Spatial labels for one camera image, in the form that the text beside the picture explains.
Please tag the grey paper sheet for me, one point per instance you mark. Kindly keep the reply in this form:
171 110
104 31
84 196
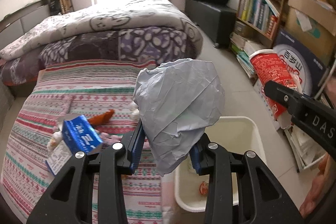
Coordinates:
177 101

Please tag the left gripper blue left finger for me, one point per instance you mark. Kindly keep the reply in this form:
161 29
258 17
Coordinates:
136 146

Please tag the upper Ganten water box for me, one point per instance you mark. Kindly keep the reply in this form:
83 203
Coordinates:
300 61

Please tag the purple patterned blanket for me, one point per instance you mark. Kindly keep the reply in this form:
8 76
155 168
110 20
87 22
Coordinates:
161 44

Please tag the brown cardboard box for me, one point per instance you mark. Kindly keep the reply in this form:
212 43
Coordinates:
314 26

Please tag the white tissue ball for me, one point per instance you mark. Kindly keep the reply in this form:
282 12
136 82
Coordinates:
134 111

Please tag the red paper cup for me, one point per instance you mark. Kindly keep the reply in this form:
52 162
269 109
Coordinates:
269 67

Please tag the blue milk carton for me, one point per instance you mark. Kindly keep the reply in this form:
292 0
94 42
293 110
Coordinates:
78 136

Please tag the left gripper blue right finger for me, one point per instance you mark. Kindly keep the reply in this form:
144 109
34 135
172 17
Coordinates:
194 154

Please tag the black storage bench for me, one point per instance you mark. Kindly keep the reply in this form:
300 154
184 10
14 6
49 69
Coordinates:
216 21

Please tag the pink fuzzy strip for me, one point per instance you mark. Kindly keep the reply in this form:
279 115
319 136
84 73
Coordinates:
109 139

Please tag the stack of books on floor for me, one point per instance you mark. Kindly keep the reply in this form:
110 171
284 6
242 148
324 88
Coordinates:
243 48

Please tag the orange peel piece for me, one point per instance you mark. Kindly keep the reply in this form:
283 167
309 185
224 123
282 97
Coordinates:
101 119

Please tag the striped patterned bed mat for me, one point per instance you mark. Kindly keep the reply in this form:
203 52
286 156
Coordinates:
95 188

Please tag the grey bed headboard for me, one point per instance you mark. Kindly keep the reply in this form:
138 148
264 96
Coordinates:
15 25

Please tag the white grey cartoon quilt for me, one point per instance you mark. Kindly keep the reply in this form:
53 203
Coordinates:
96 18

